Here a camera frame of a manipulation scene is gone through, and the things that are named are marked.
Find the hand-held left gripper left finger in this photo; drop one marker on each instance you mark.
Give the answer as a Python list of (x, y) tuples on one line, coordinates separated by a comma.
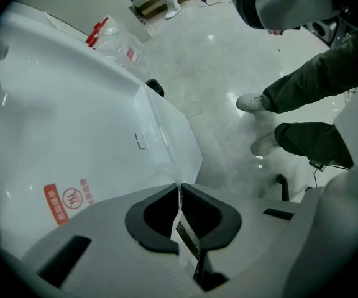
[(104, 247)]

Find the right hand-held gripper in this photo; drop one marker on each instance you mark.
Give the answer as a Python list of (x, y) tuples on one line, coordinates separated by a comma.
[(284, 2)]

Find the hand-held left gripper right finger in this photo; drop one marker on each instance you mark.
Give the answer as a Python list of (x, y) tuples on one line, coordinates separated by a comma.
[(253, 228)]

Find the black machine with round opening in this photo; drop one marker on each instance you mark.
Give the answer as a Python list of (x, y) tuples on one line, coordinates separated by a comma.
[(323, 28)]

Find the person's white shoe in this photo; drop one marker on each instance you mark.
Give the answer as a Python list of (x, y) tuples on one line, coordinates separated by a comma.
[(250, 102), (264, 144)]

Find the person's leg in dark trousers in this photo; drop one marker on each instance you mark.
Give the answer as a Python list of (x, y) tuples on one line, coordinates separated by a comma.
[(319, 79), (315, 141)]

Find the black rounded object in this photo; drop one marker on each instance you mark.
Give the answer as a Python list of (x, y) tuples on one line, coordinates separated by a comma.
[(155, 85)]

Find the clear bag of plastic cups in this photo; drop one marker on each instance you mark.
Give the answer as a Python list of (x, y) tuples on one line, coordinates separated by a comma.
[(120, 45)]

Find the black bracket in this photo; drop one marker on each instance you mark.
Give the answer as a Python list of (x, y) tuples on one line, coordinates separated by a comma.
[(283, 186)]

